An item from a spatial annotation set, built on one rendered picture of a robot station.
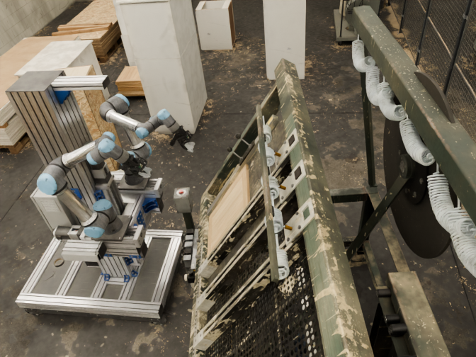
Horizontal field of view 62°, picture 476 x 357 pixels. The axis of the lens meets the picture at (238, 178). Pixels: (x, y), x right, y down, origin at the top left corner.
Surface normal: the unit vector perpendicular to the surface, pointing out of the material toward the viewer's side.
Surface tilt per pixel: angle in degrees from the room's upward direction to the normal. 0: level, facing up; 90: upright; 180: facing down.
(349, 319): 33
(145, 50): 90
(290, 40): 90
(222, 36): 90
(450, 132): 0
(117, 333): 0
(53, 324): 0
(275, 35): 90
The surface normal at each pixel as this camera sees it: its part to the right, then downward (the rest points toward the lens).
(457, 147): -0.10, -0.74
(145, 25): -0.13, 0.67
